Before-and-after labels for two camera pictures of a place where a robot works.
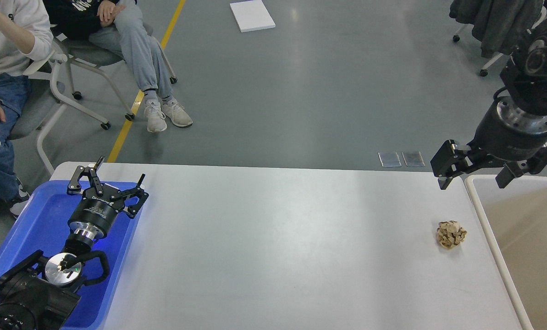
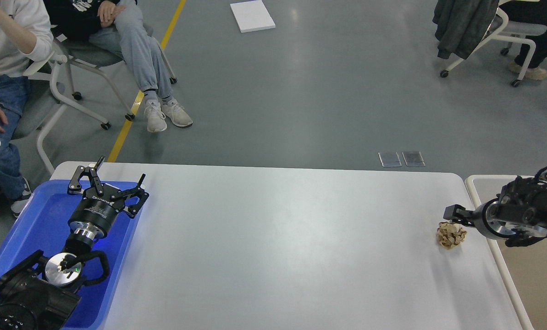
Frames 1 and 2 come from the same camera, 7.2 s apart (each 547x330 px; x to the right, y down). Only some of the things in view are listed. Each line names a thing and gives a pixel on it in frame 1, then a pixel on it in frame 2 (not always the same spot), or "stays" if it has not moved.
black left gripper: (93, 216) stays
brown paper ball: (450, 234) stays
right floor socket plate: (413, 158) stays
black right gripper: (507, 134) to (492, 220)
